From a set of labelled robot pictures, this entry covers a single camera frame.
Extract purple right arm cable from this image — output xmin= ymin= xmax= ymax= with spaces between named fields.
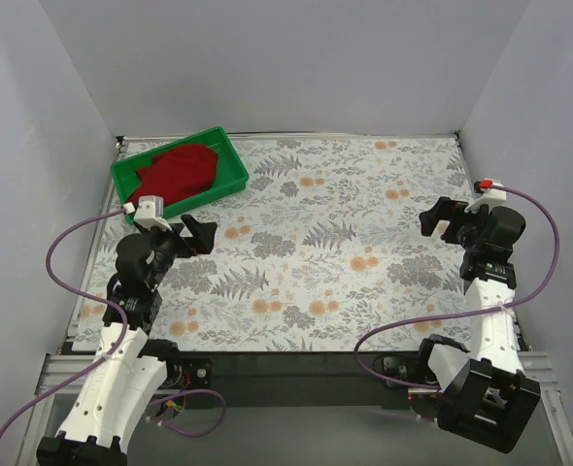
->
xmin=353 ymin=183 xmax=562 ymax=389

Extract floral patterned table mat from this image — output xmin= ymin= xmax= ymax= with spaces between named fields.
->
xmin=72 ymin=137 xmax=523 ymax=352

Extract green plastic tray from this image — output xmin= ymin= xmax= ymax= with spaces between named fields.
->
xmin=111 ymin=126 xmax=249 ymax=218

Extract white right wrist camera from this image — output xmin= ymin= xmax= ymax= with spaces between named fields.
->
xmin=464 ymin=179 xmax=507 ymax=213

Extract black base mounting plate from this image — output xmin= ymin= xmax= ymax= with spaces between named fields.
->
xmin=160 ymin=351 xmax=416 ymax=411

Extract aluminium frame rail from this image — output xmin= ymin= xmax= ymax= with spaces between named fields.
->
xmin=36 ymin=351 xmax=573 ymax=465

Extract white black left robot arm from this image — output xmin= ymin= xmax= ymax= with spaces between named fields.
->
xmin=36 ymin=215 xmax=218 ymax=465

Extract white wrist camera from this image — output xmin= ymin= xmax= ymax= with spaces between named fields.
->
xmin=122 ymin=195 xmax=172 ymax=231
xmin=464 ymin=179 xmax=507 ymax=213

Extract red t shirt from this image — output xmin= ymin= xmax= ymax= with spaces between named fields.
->
xmin=127 ymin=144 xmax=219 ymax=206

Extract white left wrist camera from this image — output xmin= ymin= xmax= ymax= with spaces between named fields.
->
xmin=122 ymin=195 xmax=172 ymax=231

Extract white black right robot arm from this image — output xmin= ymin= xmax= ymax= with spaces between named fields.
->
xmin=415 ymin=196 xmax=541 ymax=453

